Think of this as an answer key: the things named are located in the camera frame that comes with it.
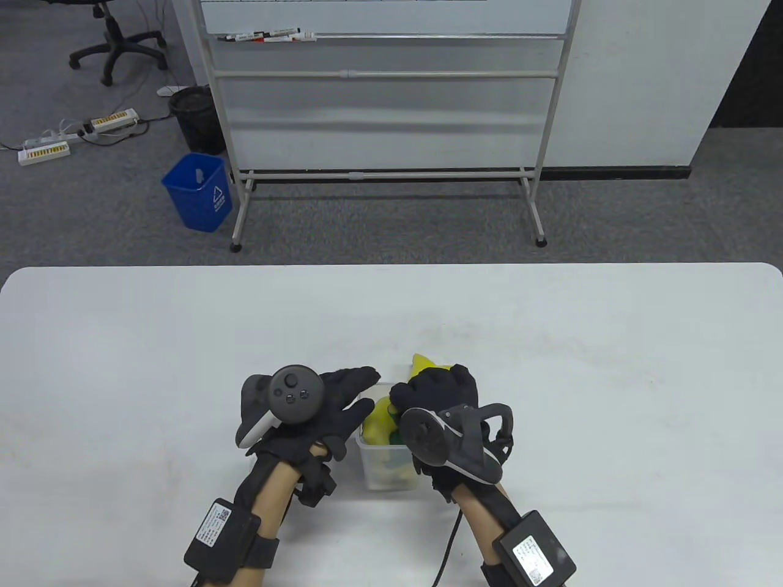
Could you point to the blue plastic bin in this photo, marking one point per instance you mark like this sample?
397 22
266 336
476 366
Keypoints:
196 202

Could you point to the black office chair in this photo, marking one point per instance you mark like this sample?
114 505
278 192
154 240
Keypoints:
114 44

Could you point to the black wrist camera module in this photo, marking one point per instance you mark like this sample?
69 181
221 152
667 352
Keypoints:
318 486

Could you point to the person's right forearm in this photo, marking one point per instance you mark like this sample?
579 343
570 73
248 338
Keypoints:
480 520

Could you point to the whiteboard on metal stand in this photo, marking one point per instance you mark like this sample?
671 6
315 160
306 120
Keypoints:
367 15

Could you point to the grey handheld controller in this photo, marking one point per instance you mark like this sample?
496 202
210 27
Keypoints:
293 391
425 437

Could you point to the black mesh trash bin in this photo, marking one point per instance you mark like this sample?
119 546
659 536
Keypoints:
196 116

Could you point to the whiteboard marker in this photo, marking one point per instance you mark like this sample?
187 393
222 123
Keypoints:
284 30
241 37
304 37
275 39

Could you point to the person's right hand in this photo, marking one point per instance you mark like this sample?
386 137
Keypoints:
440 388

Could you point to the white power strip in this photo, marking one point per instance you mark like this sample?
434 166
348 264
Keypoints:
113 120
43 153

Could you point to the clear plastic airtight container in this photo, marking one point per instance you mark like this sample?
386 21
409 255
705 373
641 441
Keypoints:
367 458

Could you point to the small white floor object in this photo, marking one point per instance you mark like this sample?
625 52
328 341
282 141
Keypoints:
166 90

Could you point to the black forearm sensor box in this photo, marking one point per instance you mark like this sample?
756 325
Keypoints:
220 538
535 553

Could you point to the person's left forearm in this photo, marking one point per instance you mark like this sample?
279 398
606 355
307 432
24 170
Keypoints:
275 489

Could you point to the person's left hand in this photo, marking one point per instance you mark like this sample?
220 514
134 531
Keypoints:
336 409

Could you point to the black door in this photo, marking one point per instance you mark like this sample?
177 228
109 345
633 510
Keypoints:
752 92

